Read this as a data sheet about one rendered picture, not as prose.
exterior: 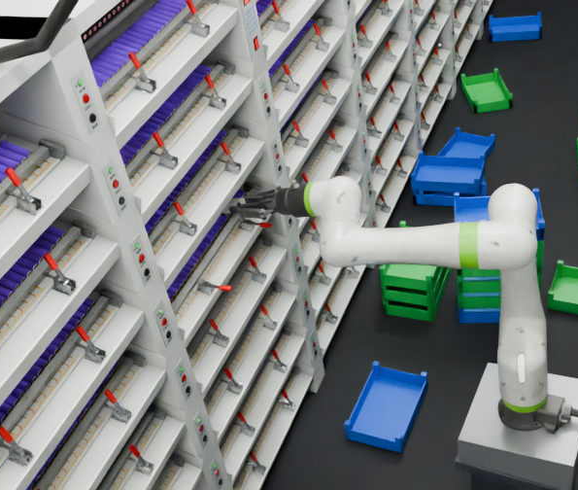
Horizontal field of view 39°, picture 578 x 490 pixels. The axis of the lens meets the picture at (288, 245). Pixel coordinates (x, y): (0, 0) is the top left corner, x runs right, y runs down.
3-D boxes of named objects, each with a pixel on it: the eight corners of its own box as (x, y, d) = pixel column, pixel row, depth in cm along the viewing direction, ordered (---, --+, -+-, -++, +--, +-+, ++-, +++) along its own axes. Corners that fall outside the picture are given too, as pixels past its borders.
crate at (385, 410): (375, 374, 304) (373, 360, 299) (428, 387, 296) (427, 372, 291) (346, 438, 284) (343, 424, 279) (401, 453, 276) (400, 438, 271)
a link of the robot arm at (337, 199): (369, 178, 218) (350, 170, 208) (368, 225, 216) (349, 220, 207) (323, 182, 225) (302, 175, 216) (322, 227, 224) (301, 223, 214)
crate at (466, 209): (537, 205, 302) (538, 188, 297) (544, 240, 287) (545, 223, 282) (454, 209, 308) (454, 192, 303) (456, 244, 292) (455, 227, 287)
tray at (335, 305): (369, 259, 347) (376, 236, 337) (320, 365, 306) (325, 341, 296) (324, 242, 351) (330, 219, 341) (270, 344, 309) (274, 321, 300)
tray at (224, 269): (275, 208, 249) (279, 185, 243) (183, 353, 208) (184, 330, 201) (215, 186, 253) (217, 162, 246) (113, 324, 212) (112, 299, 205)
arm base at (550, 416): (598, 408, 231) (598, 394, 227) (585, 448, 221) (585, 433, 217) (507, 386, 244) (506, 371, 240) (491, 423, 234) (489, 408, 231)
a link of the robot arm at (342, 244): (462, 225, 211) (459, 219, 200) (462, 269, 210) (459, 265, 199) (324, 227, 221) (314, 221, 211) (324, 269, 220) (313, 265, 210)
